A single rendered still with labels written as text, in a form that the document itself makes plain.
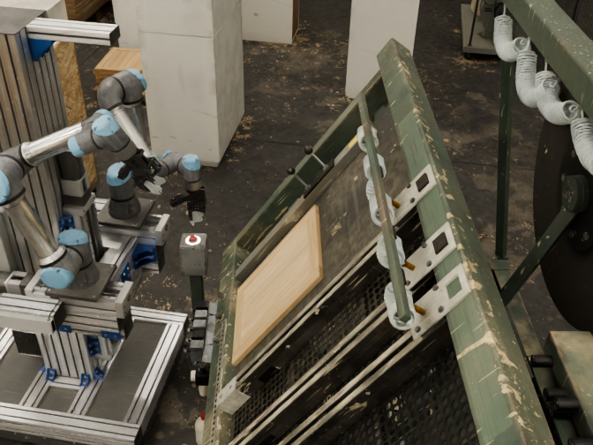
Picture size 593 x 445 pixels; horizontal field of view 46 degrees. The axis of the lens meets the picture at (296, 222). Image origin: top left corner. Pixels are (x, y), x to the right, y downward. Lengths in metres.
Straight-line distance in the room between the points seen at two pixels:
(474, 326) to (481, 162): 4.39
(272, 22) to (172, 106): 2.68
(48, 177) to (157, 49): 2.47
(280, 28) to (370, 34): 1.64
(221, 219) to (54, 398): 1.92
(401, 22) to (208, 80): 1.99
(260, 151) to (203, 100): 0.77
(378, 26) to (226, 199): 2.22
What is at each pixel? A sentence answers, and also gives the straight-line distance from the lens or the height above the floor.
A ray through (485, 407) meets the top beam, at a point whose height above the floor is 1.87.
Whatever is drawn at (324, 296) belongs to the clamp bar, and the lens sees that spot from 2.25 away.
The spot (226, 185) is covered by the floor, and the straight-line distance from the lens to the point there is 5.35.
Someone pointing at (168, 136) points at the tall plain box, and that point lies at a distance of 5.54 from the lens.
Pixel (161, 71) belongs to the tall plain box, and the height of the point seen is 0.80.
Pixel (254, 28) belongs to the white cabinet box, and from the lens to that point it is 7.87.
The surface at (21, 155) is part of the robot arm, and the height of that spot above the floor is 1.65.
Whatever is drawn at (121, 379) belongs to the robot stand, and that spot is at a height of 0.21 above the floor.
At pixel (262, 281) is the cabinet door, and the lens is 2.88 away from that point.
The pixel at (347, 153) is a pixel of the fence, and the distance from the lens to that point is 2.74.
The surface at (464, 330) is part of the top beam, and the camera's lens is 1.58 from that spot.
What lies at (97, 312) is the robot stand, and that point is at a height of 0.92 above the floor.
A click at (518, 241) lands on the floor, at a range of 5.09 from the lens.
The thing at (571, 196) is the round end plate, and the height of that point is 1.85.
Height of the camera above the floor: 2.96
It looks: 37 degrees down
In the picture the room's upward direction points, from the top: 2 degrees clockwise
